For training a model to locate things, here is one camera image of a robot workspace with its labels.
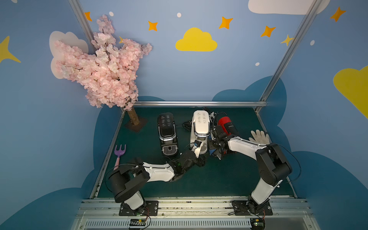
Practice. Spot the white coffee machine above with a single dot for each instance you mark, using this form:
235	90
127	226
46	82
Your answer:
200	129

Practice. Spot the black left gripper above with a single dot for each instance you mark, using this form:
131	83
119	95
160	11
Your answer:
194	156

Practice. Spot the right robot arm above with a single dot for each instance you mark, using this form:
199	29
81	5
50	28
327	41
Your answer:
273	165

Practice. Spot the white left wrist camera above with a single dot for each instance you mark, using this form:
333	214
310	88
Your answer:
196	148

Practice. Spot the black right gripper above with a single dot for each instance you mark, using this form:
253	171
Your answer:
217	139

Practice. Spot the black coffee machine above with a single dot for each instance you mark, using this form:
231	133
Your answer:
167	134

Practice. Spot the aluminium frame rail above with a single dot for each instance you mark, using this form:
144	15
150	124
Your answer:
198	104

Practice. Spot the red coffee machine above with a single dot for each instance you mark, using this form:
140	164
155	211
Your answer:
228	126

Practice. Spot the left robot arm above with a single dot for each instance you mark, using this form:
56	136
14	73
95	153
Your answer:
126	180

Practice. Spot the pink cherry blossom tree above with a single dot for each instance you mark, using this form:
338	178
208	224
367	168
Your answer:
109	74

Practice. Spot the purple toy garden fork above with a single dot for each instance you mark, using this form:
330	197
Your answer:
119	151

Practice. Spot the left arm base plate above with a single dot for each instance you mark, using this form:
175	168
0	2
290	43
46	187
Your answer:
148	208

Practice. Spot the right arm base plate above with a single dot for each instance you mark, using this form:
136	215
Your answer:
249	208

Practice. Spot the white knit work glove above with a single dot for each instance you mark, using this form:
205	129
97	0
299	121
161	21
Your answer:
260	137

